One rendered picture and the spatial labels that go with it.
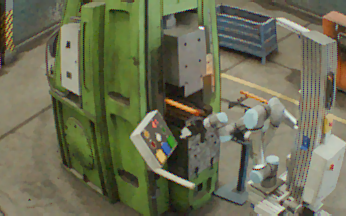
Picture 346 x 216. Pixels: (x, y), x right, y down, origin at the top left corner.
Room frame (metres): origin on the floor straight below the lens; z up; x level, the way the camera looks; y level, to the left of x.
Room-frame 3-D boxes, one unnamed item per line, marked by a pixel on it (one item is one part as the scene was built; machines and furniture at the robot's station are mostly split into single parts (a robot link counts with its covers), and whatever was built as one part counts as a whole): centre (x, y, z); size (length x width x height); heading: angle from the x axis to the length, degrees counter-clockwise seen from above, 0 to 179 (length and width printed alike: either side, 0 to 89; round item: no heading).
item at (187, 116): (3.83, -0.01, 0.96); 0.42 x 0.20 x 0.09; 45
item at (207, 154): (3.88, -0.04, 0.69); 0.56 x 0.38 x 0.45; 45
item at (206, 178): (3.88, -0.04, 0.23); 0.55 x 0.37 x 0.47; 45
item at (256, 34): (7.74, -1.16, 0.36); 1.20 x 0.80 x 0.72; 56
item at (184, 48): (3.86, -0.04, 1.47); 0.42 x 0.39 x 0.40; 45
